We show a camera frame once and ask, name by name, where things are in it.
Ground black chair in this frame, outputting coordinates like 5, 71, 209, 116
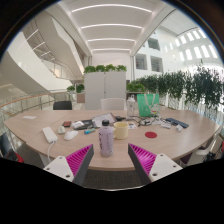
52, 100, 73, 111

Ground dark blue keyboard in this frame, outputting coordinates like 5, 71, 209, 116
165, 117, 190, 129

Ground white chair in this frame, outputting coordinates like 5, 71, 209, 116
100, 97, 127, 111

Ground flat round red coaster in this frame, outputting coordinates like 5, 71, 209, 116
144, 131, 158, 139

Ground purple drink bottle black cap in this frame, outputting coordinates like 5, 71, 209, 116
98, 119, 115, 158

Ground green plants atop cabinet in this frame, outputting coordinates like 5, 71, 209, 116
83, 64, 128, 74

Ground ceiling strip lights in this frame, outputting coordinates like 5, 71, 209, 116
70, 3, 153, 53

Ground tangled black cables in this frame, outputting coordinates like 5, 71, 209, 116
134, 115, 162, 127

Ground white cabinet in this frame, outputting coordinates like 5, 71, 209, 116
83, 70, 127, 111

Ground white charger block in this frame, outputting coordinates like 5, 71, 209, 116
71, 120, 85, 130

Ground green hedge along railing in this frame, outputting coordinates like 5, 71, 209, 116
126, 64, 224, 108

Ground clear plastic water bottle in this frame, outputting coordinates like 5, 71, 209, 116
126, 94, 138, 118

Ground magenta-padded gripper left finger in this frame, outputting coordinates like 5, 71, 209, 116
43, 143, 95, 187

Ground pale yellow mug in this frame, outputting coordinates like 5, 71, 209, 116
113, 121, 130, 140

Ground dark book with white page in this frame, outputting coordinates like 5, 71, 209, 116
91, 112, 118, 128

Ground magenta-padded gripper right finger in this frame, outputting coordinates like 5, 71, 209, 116
127, 143, 184, 186

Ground small potted plants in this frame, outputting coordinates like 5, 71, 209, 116
66, 83, 85, 95

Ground green tote bag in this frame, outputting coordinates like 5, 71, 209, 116
136, 93, 161, 118

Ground white power strip cable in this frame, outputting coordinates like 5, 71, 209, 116
46, 141, 56, 164

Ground white power strip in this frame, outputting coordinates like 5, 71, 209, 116
42, 126, 59, 144

